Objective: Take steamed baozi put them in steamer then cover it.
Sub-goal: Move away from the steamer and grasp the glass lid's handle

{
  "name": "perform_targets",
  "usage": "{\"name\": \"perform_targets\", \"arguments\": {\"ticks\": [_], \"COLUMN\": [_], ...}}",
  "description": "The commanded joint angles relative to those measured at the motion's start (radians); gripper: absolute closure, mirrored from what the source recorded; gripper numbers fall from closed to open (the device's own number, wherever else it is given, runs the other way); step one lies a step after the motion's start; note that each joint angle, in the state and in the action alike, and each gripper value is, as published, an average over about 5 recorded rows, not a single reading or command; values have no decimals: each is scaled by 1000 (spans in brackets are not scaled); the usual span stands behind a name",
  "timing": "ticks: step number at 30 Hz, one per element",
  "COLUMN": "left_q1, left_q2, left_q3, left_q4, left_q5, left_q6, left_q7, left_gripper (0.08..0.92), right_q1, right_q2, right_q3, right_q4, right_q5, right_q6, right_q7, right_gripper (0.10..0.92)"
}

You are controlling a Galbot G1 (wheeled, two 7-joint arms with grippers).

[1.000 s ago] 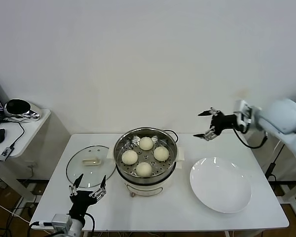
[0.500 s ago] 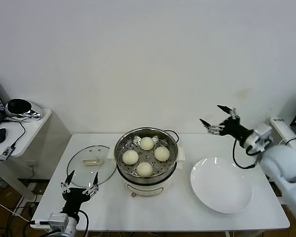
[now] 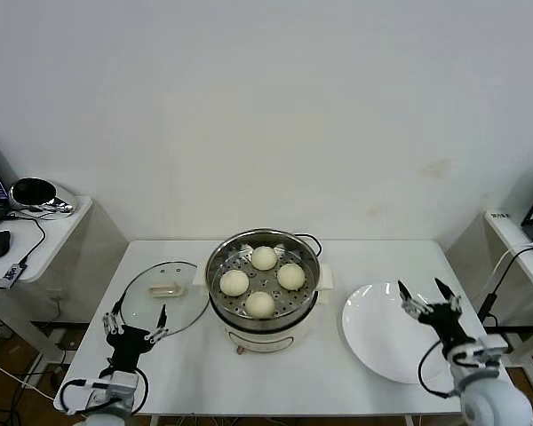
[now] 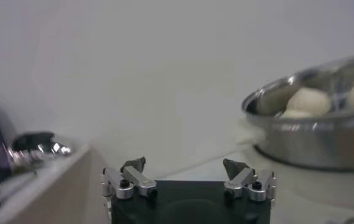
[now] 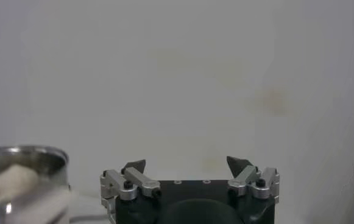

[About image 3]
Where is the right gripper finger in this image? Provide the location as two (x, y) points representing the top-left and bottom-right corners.
(398, 280), (430, 315)
(434, 278), (462, 312)

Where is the white floor cable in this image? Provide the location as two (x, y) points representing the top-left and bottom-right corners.
(0, 357), (57, 403)

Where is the white side table with label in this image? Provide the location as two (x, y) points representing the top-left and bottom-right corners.
(443, 208), (533, 391)

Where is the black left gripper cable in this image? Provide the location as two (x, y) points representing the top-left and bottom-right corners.
(58, 366), (150, 416)

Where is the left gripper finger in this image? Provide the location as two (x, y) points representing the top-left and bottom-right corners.
(144, 304), (168, 342)
(103, 291), (126, 335)

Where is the white round plate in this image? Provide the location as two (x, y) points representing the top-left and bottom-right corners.
(341, 282), (455, 385)

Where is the round glass pot lid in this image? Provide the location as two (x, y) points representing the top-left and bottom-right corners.
(119, 260), (204, 339)

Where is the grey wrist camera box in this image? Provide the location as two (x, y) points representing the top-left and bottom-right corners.
(470, 335), (514, 363)
(86, 371), (139, 400)

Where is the black cable with adapter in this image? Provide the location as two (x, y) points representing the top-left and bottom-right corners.
(477, 246), (533, 327)

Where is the stainless steel steamer basket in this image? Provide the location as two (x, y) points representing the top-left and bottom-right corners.
(194, 228), (337, 332)

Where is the grey usb adapter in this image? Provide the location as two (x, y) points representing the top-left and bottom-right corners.
(0, 261), (30, 292)

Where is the black thin desk cable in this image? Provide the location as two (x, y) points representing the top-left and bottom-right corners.
(4, 211), (48, 267)

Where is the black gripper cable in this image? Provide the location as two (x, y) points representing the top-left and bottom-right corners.
(417, 339), (461, 398)
(58, 366), (150, 416)

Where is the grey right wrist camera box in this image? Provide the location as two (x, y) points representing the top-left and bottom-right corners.
(470, 335), (514, 363)

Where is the white charging cable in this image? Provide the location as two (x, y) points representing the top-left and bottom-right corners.
(492, 241), (533, 279)

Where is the white steamed baozi bun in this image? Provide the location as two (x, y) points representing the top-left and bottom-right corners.
(219, 269), (251, 297)
(245, 291), (276, 320)
(251, 245), (278, 272)
(276, 263), (306, 292)

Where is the cream electric cooking pot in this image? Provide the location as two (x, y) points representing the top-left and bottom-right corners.
(209, 283), (332, 356)

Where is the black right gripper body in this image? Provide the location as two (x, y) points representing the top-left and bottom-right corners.
(419, 304), (475, 351)

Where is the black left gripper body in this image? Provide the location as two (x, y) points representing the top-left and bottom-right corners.
(106, 327), (155, 376)

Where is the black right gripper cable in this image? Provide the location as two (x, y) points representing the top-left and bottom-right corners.
(417, 339), (461, 398)

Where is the black pot power cord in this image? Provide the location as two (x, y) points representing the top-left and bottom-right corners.
(292, 231), (324, 259)

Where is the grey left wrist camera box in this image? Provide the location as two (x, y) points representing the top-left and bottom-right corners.
(86, 371), (139, 400)

